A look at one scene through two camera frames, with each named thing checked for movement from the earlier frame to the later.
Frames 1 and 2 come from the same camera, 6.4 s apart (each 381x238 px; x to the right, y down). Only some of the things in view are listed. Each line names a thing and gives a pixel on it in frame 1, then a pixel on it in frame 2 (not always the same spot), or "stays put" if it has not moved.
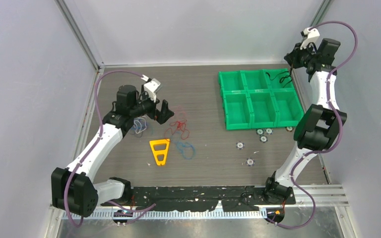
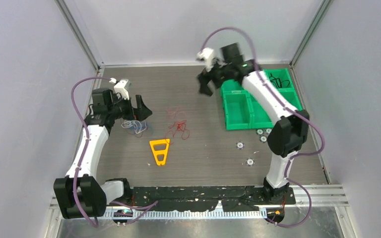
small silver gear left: x=240 y=145 stays put
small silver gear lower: x=250 y=161 stays put
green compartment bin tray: x=259 y=98 stays put
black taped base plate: x=236 y=198 stays put
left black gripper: x=160 y=117 to x=140 y=113
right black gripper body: x=300 y=57 to x=219 y=73
